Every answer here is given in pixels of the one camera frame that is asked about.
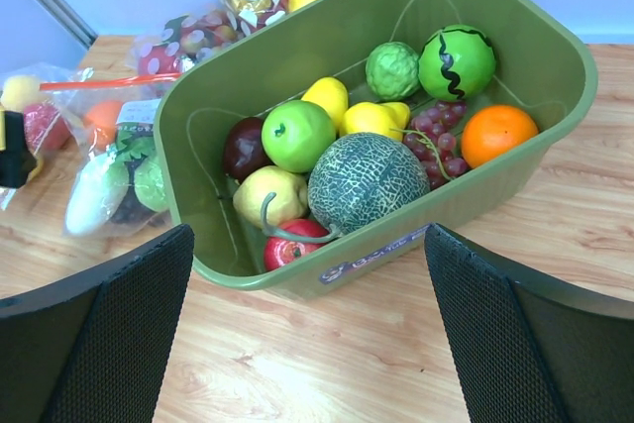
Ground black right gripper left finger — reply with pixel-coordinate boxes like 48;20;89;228
1;225;194;422

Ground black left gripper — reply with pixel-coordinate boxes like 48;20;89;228
1;111;37;189

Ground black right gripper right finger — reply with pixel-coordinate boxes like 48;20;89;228
424;223;633;422

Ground clear zip bag with fruit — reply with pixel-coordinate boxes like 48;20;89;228
0;61;95;211

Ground fake red peach in bag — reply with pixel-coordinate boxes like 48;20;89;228
23;102;70;152

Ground fake orange in bag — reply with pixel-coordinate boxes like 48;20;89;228
83;100;123;151

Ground clear bag with orange zipper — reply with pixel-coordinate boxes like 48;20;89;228
41;69;180;238

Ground fake green cabbage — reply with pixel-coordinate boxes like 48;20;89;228
116;136;168;213

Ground polka dot bag with strawberry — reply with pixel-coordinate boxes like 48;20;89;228
127;8;244;75

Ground fake red apple in bin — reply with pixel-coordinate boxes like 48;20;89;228
264;218;329;271

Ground fake dark red plum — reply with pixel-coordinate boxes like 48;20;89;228
222;117;273;182

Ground fake orange in bin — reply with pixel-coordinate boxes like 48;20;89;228
461;104;539;168

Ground fake yellow quince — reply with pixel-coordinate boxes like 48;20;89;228
232;164;310;230

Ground fake purple grapes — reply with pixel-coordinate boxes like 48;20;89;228
403;101;470;190

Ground fake netted melon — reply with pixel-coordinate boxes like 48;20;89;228
308;132;431;236

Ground fake green apple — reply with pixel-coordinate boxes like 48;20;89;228
262;100;337;173

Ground fake yellow pear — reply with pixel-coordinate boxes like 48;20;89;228
339;102;411;142

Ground fake striped watermelon ball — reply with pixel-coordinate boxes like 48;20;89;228
418;24;497;101

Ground fake yellow lemon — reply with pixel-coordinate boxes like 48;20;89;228
301;76;349;130

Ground fake bumpy green fruit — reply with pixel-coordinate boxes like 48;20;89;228
366;42;421;101

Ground green plastic bin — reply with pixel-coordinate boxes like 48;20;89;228
155;0;598;300

